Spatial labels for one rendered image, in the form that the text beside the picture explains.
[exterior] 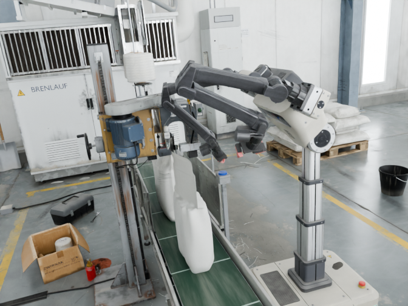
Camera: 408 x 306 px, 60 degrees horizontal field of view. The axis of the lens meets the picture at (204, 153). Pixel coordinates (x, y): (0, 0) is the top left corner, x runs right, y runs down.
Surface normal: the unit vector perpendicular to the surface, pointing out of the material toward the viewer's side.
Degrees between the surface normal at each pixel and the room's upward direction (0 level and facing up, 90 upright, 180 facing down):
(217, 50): 90
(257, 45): 90
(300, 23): 90
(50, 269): 90
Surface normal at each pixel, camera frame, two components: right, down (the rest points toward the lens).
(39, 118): 0.29, 0.30
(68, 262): 0.53, 0.22
